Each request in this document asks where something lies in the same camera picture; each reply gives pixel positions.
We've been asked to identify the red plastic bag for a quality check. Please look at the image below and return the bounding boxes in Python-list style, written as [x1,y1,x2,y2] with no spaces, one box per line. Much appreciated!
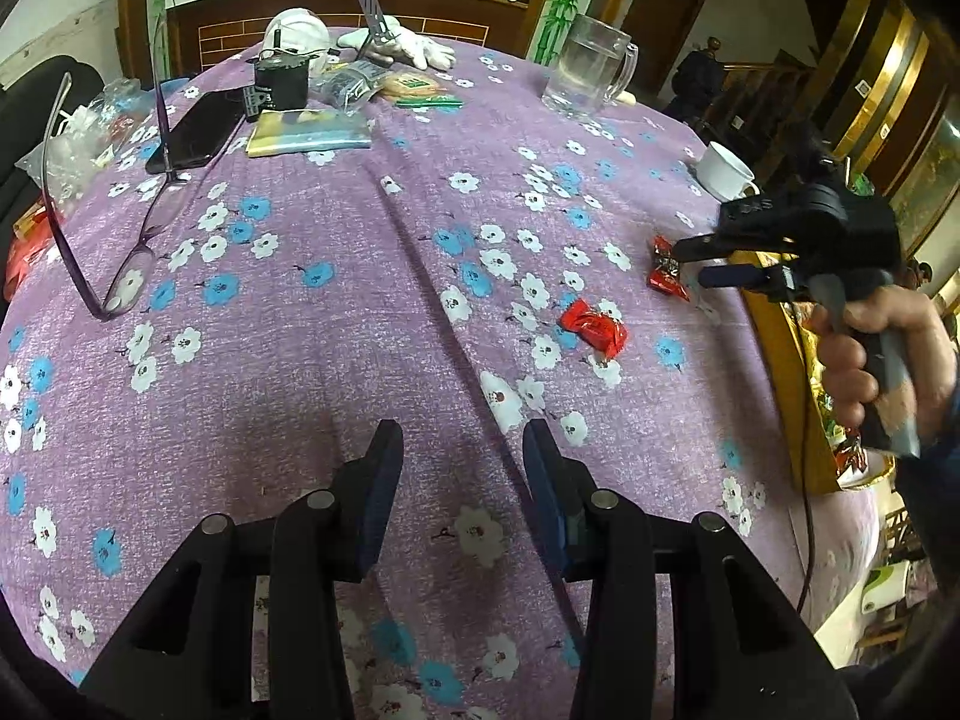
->
[2,191,61,299]

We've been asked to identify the red candy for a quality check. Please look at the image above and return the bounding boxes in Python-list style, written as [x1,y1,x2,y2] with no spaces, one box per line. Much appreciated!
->
[646,235,696,302]
[557,297,629,359]

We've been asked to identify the black smartphone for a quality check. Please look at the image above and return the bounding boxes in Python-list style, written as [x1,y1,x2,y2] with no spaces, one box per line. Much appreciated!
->
[144,88,250,175]

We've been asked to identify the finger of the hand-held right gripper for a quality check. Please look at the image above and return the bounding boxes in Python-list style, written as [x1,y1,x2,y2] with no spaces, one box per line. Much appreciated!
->
[671,232,790,261]
[700,261,809,302]

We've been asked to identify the round cracker packet green edge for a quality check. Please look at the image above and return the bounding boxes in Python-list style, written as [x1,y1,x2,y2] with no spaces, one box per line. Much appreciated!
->
[377,71,467,112]

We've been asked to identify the clear zip bag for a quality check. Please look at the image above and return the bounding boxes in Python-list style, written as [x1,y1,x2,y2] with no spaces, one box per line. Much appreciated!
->
[309,60,392,117]

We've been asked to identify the purple eyeglasses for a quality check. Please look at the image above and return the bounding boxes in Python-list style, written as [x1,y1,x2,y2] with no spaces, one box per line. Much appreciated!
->
[41,13,252,322]

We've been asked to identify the white cup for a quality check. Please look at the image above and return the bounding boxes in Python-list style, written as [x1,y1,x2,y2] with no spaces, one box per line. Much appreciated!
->
[696,141,760,202]

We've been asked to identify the purple phone stand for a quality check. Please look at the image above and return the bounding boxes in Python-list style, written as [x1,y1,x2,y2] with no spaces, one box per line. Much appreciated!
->
[355,0,400,59]

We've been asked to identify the black cable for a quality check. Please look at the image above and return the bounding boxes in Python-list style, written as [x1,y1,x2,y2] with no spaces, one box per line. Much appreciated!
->
[793,300,826,612]

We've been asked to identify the small black box device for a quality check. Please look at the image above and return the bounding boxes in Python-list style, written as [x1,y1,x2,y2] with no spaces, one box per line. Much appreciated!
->
[253,52,311,112]

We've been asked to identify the brown wooden door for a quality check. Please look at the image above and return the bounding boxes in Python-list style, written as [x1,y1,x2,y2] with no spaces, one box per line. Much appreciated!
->
[621,0,712,100]

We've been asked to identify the person's right forearm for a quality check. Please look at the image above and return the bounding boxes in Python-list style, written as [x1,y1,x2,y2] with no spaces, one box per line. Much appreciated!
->
[896,427,960,661]

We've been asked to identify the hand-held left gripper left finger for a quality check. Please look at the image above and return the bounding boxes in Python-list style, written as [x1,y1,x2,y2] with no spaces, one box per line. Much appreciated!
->
[77,418,406,720]

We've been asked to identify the white bowl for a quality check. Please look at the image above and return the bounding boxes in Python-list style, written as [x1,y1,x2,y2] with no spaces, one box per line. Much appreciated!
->
[262,7,331,67]

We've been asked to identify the glass mug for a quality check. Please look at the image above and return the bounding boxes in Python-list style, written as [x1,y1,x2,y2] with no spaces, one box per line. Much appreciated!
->
[541,13,641,119]

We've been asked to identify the person's right hand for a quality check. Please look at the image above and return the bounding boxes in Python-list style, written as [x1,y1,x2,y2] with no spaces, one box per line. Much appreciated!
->
[805,286,960,442]

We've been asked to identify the white glove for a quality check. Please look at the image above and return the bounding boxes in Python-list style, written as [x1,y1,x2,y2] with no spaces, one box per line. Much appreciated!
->
[336,25,458,70]

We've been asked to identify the yellow blue tissue pack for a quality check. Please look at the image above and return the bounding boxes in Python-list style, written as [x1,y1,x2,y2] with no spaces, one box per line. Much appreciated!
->
[246,106,374,160]

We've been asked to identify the black chair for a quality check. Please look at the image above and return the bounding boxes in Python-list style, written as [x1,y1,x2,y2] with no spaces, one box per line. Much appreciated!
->
[0,56,106,192]

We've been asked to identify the wooden stair railing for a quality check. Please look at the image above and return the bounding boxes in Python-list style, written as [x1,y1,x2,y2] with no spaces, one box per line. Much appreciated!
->
[701,64,820,158]

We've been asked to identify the gold framed cabinet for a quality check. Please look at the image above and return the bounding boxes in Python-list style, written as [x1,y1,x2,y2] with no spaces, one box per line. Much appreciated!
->
[814,0,960,263]

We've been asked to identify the clear plastic bag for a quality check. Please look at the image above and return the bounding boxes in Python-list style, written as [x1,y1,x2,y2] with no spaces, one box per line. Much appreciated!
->
[13,77,145,205]

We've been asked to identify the yellow cardboard box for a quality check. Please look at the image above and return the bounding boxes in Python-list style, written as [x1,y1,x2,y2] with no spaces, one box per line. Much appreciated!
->
[739,251,901,497]

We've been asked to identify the green white bag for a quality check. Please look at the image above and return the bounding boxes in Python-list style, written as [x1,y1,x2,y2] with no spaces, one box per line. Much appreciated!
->
[861,565,914,616]

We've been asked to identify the wooden glass cabinet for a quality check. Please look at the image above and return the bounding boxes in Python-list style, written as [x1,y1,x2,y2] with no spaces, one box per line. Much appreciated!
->
[116,0,653,83]

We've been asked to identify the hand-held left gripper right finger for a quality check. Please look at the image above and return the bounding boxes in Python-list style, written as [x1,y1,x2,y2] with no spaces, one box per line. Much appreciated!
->
[521,418,857,720]

